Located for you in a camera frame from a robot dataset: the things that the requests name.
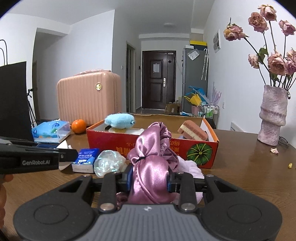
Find pink ceramic vase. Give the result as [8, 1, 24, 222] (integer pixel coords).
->
[257, 85, 288, 147]

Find lilac fluffy headband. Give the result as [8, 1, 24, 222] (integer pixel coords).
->
[173, 155, 205, 205]

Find black camera tripod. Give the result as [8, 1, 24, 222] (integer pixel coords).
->
[27, 88, 37, 128]

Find white flat panel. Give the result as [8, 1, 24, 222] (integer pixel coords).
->
[230, 122, 243, 132]

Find grey refrigerator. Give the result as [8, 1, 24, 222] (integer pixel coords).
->
[181, 45, 208, 113]

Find pink ribbed suitcase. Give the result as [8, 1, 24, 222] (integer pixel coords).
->
[57, 69, 122, 126]

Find yellow white hamster plush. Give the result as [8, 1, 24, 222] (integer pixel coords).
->
[108, 127, 144, 136]

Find dried pink roses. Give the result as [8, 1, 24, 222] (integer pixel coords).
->
[223, 4, 295, 91]

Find person's left hand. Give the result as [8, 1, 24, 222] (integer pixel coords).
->
[0, 174, 14, 228]

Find wire rack with bottles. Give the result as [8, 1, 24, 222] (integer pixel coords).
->
[198, 101, 220, 128]

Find brown layered sponge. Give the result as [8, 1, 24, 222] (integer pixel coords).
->
[178, 120, 208, 141]

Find white triangular sponge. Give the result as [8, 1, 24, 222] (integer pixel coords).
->
[57, 140, 72, 171]

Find red cardboard box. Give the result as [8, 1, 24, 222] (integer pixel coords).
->
[87, 114, 219, 169]

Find blue tissue pocket pack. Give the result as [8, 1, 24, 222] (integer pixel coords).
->
[72, 148, 100, 174]

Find orange fruit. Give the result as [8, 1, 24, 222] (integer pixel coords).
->
[71, 119, 87, 135]

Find light blue plush toy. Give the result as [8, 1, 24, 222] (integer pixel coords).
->
[104, 113, 135, 129]

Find fallen rose petal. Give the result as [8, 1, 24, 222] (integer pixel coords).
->
[270, 148, 279, 155]

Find cardboard box on floor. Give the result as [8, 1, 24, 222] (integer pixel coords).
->
[164, 103, 181, 115]

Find blue tissue package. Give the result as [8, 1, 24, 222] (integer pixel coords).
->
[32, 120, 71, 144]

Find iridescent white shower cap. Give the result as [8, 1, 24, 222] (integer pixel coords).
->
[93, 150, 127, 178]

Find dark brown door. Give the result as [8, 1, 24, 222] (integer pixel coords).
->
[142, 50, 176, 109]

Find black paper bag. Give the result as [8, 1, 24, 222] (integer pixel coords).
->
[0, 48, 33, 141]

